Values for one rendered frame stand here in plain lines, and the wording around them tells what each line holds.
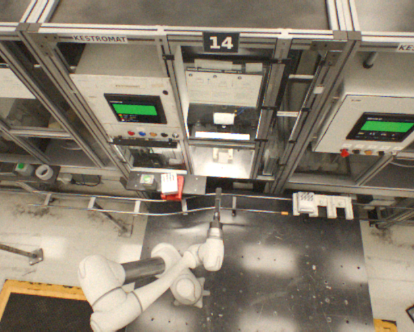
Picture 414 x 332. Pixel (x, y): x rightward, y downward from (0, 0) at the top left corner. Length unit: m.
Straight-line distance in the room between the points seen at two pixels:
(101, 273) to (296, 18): 1.22
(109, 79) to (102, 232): 1.95
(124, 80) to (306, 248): 1.55
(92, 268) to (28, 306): 1.84
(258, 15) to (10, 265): 2.96
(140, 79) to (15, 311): 2.48
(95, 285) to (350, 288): 1.54
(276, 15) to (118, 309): 1.25
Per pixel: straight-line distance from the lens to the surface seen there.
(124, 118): 1.45
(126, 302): 1.31
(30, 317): 3.13
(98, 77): 1.30
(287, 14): 1.17
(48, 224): 3.25
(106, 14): 1.25
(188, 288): 1.75
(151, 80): 1.22
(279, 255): 2.07
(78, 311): 2.94
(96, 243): 2.98
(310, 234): 2.15
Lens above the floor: 2.68
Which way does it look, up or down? 63 degrees down
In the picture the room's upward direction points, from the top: 6 degrees counter-clockwise
